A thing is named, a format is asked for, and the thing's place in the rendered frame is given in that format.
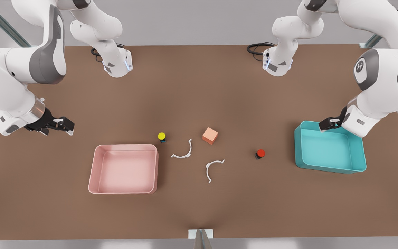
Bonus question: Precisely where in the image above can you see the blue storage box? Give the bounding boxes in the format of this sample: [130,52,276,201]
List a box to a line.
[294,121,367,174]

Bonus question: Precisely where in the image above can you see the pink storage box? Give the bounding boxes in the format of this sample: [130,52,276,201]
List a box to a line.
[88,144,159,194]

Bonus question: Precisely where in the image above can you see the orange cube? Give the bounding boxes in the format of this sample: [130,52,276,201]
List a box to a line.
[202,127,219,145]

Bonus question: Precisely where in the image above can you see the white curved clip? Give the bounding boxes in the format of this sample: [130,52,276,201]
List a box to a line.
[171,139,193,159]
[206,159,226,184]

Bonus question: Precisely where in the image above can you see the black cable loop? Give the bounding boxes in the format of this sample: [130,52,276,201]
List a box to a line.
[91,43,125,63]
[247,42,277,56]

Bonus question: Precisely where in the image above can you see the silver frame post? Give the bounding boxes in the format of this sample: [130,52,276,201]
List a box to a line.
[359,0,398,48]
[188,229,214,249]
[0,0,31,48]

